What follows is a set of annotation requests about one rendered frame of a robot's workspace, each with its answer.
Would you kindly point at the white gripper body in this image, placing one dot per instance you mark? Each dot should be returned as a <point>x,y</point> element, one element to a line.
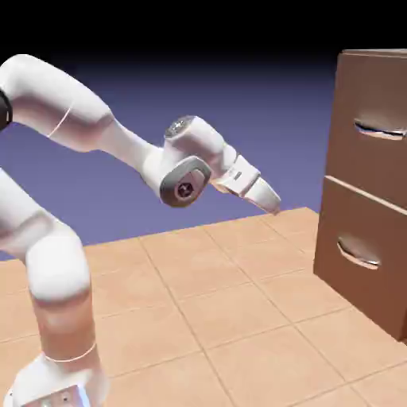
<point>262,194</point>

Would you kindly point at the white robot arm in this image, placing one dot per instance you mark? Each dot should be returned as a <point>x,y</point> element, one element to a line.
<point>73,108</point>

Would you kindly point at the brown wooden cabinet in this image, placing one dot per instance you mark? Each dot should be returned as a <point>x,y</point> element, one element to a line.
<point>365,197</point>

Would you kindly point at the brown lower drawer front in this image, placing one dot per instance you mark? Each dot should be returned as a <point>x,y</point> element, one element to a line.
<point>359,286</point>

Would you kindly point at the brown drawer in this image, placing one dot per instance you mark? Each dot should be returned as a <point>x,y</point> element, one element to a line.
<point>369,95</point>
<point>359,286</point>

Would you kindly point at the brown upper drawer front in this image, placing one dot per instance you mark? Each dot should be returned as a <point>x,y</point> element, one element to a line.
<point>369,95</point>

